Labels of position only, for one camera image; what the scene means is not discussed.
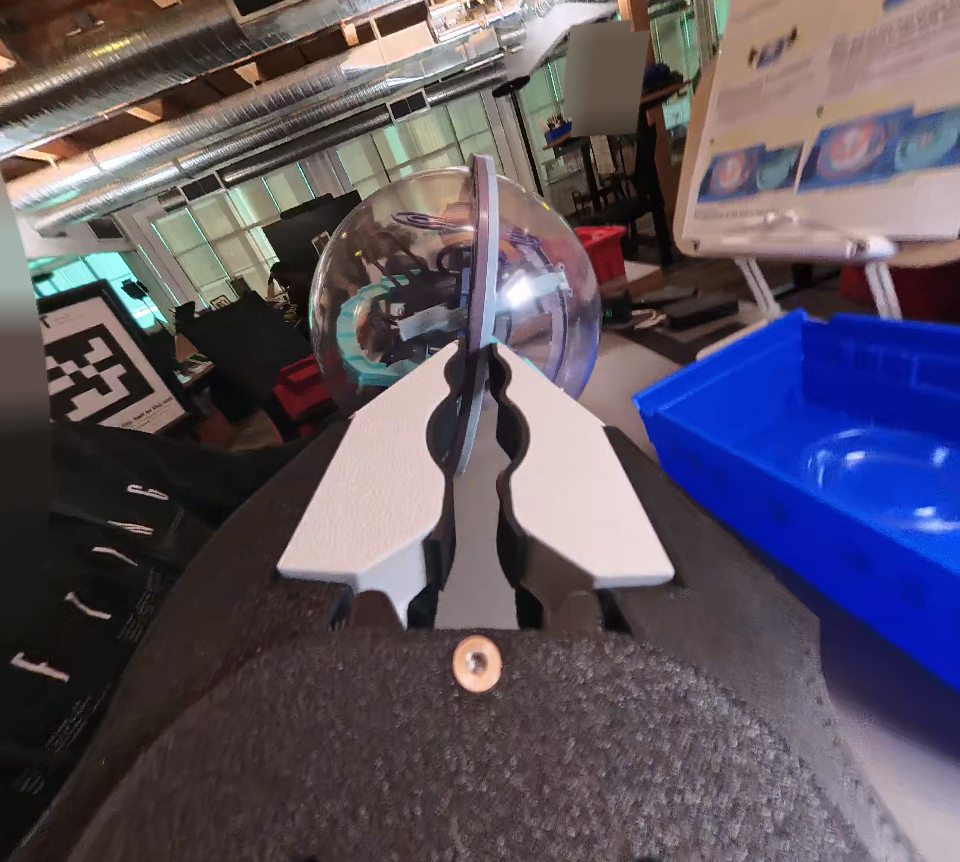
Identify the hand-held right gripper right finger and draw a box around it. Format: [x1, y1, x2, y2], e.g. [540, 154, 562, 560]
[488, 345, 676, 593]

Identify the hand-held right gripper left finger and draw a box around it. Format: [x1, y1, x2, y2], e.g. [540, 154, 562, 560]
[278, 342, 459, 608]

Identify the clear maze ball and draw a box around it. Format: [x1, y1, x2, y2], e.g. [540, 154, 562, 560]
[308, 154, 604, 473]

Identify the red carry bag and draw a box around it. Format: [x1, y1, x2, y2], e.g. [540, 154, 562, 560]
[273, 357, 343, 428]

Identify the black fabric panel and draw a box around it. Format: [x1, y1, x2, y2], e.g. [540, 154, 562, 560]
[177, 295, 316, 420]

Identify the person's black clothing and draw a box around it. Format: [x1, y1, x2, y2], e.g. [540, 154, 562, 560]
[0, 420, 286, 840]

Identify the blue plastic tray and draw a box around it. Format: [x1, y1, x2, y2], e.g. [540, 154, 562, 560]
[633, 310, 960, 690]

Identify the red plastic bin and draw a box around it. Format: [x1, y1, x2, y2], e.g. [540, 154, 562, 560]
[575, 225, 631, 285]

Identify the instruction sheet board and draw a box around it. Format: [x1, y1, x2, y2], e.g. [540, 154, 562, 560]
[672, 0, 960, 263]

